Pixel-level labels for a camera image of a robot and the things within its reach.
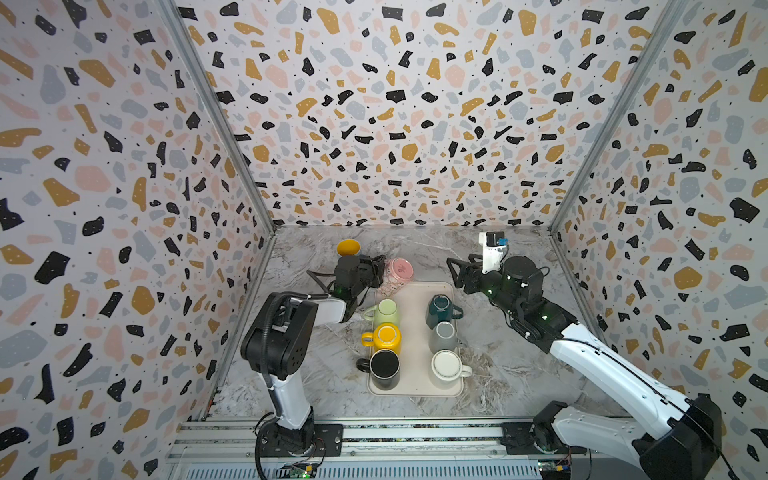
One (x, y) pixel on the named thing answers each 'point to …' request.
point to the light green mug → (385, 311)
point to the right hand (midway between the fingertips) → (456, 253)
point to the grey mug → (444, 337)
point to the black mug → (384, 366)
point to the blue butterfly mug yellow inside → (348, 247)
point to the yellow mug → (386, 336)
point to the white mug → (446, 365)
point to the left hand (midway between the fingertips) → (389, 248)
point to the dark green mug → (442, 309)
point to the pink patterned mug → (398, 272)
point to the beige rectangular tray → (415, 355)
